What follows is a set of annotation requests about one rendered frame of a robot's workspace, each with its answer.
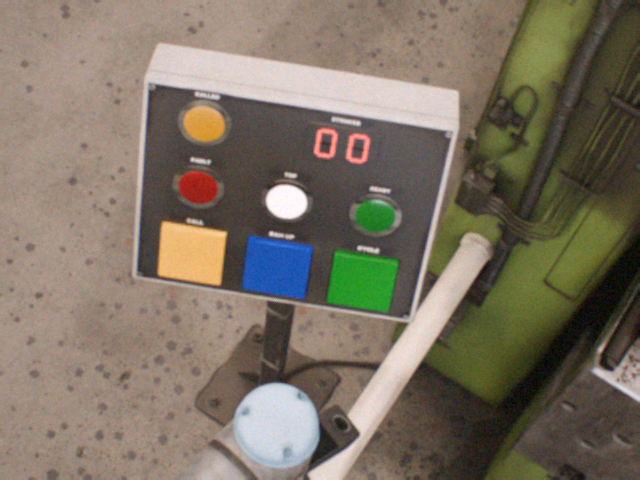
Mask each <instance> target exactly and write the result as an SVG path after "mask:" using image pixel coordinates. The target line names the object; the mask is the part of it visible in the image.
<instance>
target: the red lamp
mask: <svg viewBox="0 0 640 480"><path fill-rule="evenodd" d="M178 189H179V192H180V193H181V195H182V196H183V197H184V198H185V199H186V200H189V201H191V202H194V203H199V204H203V203H208V202H210V201H212V200H213V199H214V198H215V197H216V195H217V193H218V186H217V183H216V181H215V180H214V179H213V178H212V177H211V176H210V175H208V174H206V173H204V172H199V171H194V172H189V173H187V174H185V175H184V176H183V177H181V178H180V180H179V183H178Z"/></svg>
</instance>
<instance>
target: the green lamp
mask: <svg viewBox="0 0 640 480"><path fill-rule="evenodd" d="M355 219H356V222H357V224H358V225H359V226H360V227H362V228H363V229H365V230H367V231H370V232H383V231H385V230H387V229H389V228H390V227H391V226H392V225H393V223H394V221H395V212H394V210H393V208H392V207H391V206H390V205H389V204H388V203H386V202H384V201H381V200H369V201H366V202H364V203H362V204H360V205H359V206H358V207H357V209H356V212H355Z"/></svg>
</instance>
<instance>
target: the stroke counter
mask: <svg viewBox="0 0 640 480"><path fill-rule="evenodd" d="M322 132H325V133H331V134H334V135H333V141H332V143H331V142H325V141H320V140H321V134H322ZM353 137H355V138H361V139H366V144H365V148H362V147H356V146H352V143H353ZM336 138H337V133H334V131H333V130H326V129H322V131H318V136H317V141H319V142H320V143H316V149H315V153H318V152H319V146H320V144H323V145H329V146H332V147H331V153H330V154H324V153H318V156H323V157H329V158H330V155H331V156H334V150H335V145H332V144H336ZM369 142H370V139H368V138H367V136H363V135H357V134H354V136H350V140H349V145H348V146H350V147H351V148H348V151H347V157H346V158H349V162H354V163H360V164H361V162H366V158H367V152H368V151H367V150H365V149H368V147H369ZM351 149H354V150H360V151H363V152H364V155H362V161H361V159H355V158H350V154H351Z"/></svg>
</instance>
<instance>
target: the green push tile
mask: <svg viewBox="0 0 640 480"><path fill-rule="evenodd" d="M398 267H399V259H394V258H388V257H381V256H375V255H369V254H363V253H356V252H349V251H343V250H337V249H335V251H334V257H333V262H332V269H331V274H330V280H329V286H328V291H327V298H326V300H327V302H328V303H334V304H340V305H347V306H353V307H359V308H366V309H373V310H379V311H385V312H387V311H388V310H389V308H390V303H391V298H392V294H393V289H394V285H395V280H396V276H397V271H398Z"/></svg>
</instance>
